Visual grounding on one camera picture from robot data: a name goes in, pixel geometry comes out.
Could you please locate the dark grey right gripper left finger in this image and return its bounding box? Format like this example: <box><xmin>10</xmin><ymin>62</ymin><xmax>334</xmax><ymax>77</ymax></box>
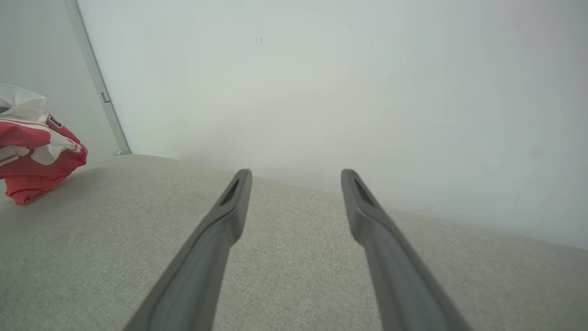
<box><xmin>123</xmin><ymin>168</ymin><xmax>253</xmax><ymax>331</ymax></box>

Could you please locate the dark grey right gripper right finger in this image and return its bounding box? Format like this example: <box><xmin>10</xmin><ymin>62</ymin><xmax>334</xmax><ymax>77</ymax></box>
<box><xmin>340</xmin><ymin>169</ymin><xmax>472</xmax><ymax>331</ymax></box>

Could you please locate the red and white basketball jersey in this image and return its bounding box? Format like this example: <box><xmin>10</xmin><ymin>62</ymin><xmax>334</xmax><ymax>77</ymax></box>
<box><xmin>0</xmin><ymin>84</ymin><xmax>88</xmax><ymax>205</ymax></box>

